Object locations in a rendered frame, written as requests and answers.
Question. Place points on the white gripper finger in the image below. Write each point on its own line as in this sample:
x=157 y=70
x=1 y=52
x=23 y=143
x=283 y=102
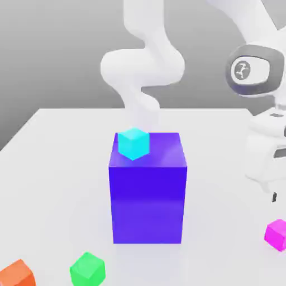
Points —
x=269 y=190

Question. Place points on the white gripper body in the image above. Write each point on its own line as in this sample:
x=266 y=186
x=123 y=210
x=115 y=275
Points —
x=259 y=154

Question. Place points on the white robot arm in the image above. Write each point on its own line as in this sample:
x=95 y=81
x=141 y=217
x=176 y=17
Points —
x=145 y=67

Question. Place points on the small magenta cube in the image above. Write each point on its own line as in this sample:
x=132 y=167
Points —
x=276 y=235

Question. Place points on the small cyan cube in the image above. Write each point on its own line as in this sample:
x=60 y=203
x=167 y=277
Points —
x=133 y=144

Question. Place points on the small green cube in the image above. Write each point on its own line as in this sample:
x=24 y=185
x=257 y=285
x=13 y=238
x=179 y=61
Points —
x=87 y=269

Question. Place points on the small orange cube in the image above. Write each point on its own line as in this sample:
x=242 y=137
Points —
x=15 y=274

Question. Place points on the large purple box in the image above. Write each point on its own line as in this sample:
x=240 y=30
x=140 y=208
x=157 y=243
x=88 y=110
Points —
x=147 y=201

